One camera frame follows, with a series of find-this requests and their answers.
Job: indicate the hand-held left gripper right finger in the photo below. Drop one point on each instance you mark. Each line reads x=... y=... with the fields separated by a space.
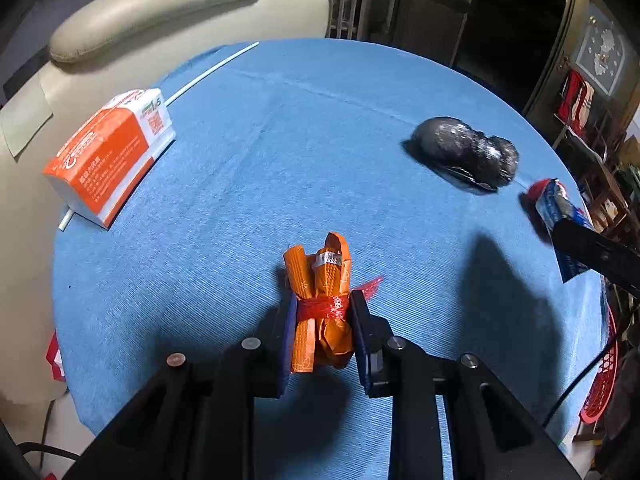
x=364 y=370

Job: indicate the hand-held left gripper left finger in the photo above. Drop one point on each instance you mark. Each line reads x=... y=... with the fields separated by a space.
x=289 y=345

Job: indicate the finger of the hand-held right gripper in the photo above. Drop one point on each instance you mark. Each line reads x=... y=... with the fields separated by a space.
x=600 y=255

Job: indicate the blue snack wrapper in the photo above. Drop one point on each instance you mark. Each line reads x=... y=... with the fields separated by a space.
x=555 y=205

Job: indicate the orange plastic bag bundle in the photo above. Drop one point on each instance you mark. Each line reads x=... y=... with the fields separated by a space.
x=330 y=270

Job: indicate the black plastic bag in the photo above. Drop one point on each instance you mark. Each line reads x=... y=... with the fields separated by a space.
x=460 y=145

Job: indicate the red plastic basket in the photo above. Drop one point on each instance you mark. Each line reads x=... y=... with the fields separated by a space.
x=600 y=390

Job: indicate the red gift boxes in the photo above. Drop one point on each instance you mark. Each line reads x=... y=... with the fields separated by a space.
x=575 y=100

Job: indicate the blue tablecloth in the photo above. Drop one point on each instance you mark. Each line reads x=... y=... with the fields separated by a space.
x=300 y=160

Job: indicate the red white bag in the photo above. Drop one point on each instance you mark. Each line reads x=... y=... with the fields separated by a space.
x=56 y=360

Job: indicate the orange white tissue pack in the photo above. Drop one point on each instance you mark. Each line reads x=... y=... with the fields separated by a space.
x=100 y=160

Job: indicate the dark wooden cabinet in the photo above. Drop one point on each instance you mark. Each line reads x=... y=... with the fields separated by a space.
x=500 y=10

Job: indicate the thin white tube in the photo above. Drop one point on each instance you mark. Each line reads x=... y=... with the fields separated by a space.
x=215 y=71

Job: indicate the wooden slatted rack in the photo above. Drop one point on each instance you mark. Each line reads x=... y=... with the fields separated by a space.
x=350 y=7

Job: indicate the beige leather sofa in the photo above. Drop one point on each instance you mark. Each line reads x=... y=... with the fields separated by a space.
x=150 y=15

